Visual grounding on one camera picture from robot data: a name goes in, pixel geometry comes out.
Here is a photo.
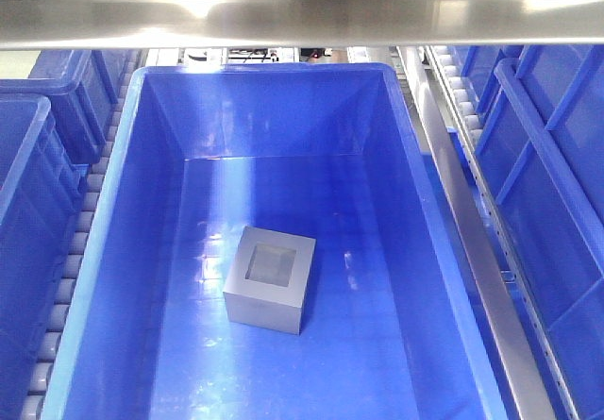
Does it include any gray hollow cube base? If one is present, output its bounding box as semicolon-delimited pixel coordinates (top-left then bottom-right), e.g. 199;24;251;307
223;227;316;334

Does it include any large blue target bin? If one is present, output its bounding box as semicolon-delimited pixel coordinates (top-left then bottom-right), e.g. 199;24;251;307
42;63;507;419

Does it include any blue bin back left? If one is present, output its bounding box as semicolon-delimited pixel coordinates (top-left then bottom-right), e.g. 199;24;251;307
1;49;140;164

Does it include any blue bin right neighbour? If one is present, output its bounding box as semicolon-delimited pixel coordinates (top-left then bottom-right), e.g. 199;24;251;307
476;44;603;419

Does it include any blue bin neighbour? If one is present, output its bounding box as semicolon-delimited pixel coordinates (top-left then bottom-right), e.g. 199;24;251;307
476;44;603;419
1;93;85;419

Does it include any blue bin left neighbour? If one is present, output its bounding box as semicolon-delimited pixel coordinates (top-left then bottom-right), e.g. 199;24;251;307
1;93;85;419

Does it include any steel shelf beam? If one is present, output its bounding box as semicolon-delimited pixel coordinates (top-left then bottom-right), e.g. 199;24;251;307
1;0;603;49

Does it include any steel divider rail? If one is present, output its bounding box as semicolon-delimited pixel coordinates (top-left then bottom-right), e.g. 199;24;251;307
397;46;556;419

